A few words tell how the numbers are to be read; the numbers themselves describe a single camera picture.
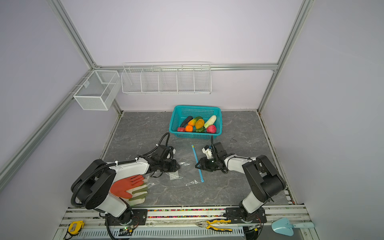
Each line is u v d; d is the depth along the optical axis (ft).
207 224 2.32
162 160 2.47
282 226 2.32
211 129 3.35
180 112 3.76
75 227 2.28
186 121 3.64
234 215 2.42
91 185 1.46
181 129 3.29
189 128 3.42
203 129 3.46
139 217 2.42
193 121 3.59
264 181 1.50
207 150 2.85
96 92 3.18
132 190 2.69
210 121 3.56
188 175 2.91
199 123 3.52
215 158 2.58
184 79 3.25
